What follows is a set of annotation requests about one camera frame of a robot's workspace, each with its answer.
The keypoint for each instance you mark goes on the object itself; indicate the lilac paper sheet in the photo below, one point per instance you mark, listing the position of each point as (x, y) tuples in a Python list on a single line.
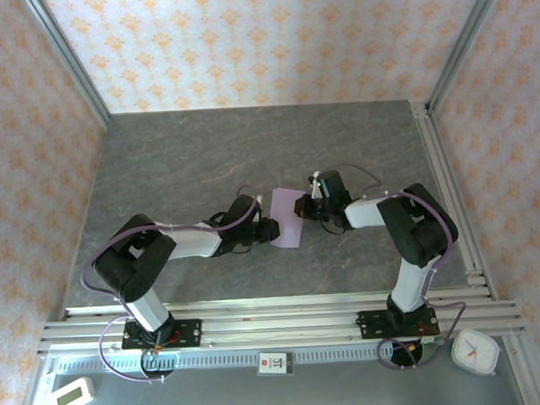
[(287, 228)]

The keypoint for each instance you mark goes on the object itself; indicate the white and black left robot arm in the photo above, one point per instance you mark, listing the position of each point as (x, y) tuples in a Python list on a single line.
[(191, 242)]

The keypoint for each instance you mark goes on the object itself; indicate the white label card red mark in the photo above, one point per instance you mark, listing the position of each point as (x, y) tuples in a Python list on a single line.
[(274, 363)]

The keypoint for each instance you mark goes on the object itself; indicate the white analog clock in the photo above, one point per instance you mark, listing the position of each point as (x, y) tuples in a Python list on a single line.
[(476, 351)]

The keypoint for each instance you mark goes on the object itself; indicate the white digital timer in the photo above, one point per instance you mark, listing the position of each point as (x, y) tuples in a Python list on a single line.
[(70, 397)]

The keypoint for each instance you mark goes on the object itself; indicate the aluminium mounting rail frame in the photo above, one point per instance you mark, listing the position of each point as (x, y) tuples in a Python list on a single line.
[(279, 321)]

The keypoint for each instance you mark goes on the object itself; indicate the aluminium side rail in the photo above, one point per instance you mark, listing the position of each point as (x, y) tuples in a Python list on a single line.
[(446, 181)]

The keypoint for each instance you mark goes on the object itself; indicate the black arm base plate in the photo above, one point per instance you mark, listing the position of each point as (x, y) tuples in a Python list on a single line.
[(190, 333), (369, 326)]

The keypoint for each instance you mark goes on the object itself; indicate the aluminium frame post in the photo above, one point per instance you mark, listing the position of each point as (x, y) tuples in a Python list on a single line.
[(461, 46), (72, 63)]

